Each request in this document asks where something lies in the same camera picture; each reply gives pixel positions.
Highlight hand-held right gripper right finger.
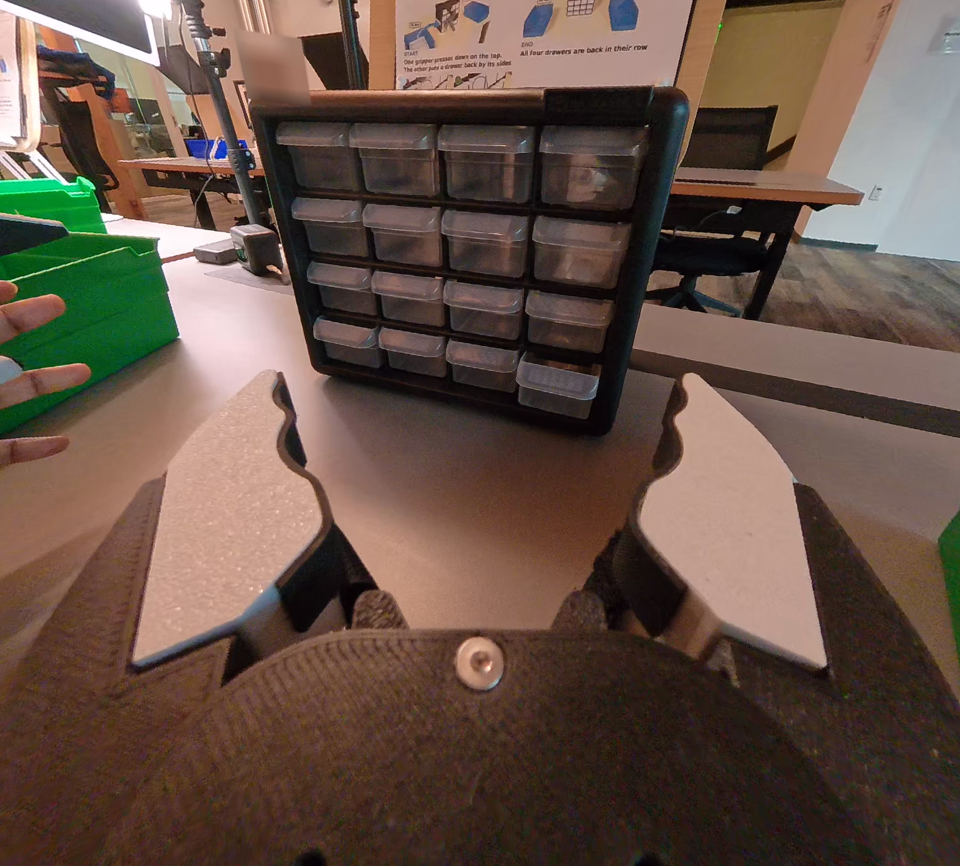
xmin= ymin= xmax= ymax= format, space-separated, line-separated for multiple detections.
xmin=632 ymin=373 xmax=830 ymax=671

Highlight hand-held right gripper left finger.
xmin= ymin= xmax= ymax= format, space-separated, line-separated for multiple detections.
xmin=129 ymin=369 xmax=335 ymax=668

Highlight green plastic bin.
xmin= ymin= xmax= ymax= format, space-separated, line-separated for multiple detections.
xmin=0 ymin=177 xmax=108 ymax=237
xmin=937 ymin=512 xmax=960 ymax=636
xmin=0 ymin=232 xmax=181 ymax=436

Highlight group of clear drawers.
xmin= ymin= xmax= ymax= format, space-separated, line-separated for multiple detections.
xmin=276 ymin=122 xmax=650 ymax=421

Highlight black drawer cabinet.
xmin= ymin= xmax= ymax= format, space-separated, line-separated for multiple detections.
xmin=247 ymin=86 xmax=691 ymax=438

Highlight person's left hand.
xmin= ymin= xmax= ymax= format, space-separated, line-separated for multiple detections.
xmin=0 ymin=281 xmax=93 ymax=470

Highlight black box device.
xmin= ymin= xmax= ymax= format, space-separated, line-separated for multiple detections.
xmin=193 ymin=223 xmax=292 ymax=280

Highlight wood edged office desk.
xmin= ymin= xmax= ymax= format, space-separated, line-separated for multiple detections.
xmin=118 ymin=153 xmax=271 ymax=231
xmin=652 ymin=167 xmax=867 ymax=321

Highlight blue storage bins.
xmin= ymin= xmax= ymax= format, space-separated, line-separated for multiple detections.
xmin=183 ymin=137 xmax=250 ymax=162

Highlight black office chair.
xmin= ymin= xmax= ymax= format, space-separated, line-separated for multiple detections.
xmin=643 ymin=104 xmax=781 ymax=316

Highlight black light stand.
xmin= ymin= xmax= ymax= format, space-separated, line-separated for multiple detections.
xmin=166 ymin=0 xmax=280 ymax=252

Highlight wooden poster board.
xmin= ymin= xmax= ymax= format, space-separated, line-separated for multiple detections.
xmin=371 ymin=0 xmax=751 ymax=106

